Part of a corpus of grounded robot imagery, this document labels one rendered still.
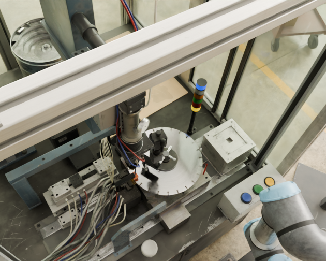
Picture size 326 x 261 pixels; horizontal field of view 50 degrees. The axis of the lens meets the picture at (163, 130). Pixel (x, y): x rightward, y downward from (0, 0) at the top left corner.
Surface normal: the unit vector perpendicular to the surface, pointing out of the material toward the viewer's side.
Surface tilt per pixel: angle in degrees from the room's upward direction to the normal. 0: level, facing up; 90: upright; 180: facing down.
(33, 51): 5
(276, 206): 53
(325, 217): 0
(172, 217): 0
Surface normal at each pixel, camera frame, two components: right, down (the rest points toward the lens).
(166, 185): 0.07, -0.53
